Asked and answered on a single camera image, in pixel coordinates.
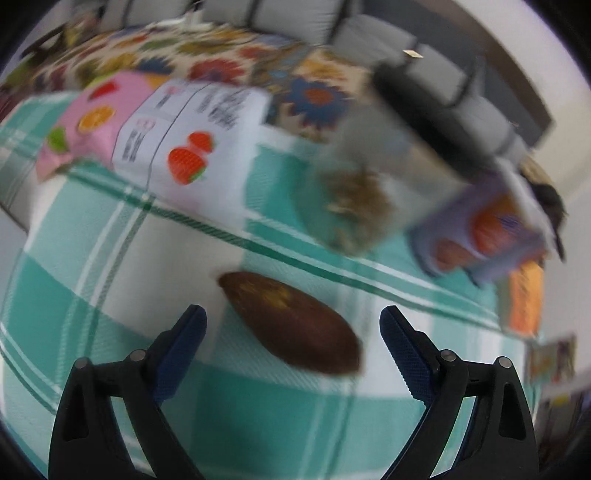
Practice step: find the clear container with black lid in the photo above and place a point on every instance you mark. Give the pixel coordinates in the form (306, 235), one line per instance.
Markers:
(369, 184)

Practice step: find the brown sweet potato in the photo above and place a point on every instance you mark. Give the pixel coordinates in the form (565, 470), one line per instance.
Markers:
(291, 318)

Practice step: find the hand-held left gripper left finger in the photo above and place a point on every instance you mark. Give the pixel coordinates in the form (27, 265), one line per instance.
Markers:
(182, 350)

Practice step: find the floral bed sheet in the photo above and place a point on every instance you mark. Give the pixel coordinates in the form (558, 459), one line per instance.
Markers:
(207, 50)

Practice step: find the grey pillow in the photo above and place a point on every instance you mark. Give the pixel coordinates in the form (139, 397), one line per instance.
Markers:
(415, 55)
(277, 18)
(498, 124)

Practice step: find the green checked tablecloth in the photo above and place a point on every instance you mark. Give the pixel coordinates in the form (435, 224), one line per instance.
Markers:
(115, 258)

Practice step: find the clear jar with orange label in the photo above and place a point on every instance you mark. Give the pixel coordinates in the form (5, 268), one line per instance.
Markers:
(551, 360)

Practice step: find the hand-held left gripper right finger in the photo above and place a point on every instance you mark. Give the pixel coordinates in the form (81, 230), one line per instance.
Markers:
(406, 355)

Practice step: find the grey sofa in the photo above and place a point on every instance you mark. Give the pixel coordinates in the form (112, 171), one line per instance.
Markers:
(508, 78)

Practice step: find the pink snack packet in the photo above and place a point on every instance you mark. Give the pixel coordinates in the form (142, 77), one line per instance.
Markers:
(184, 138)

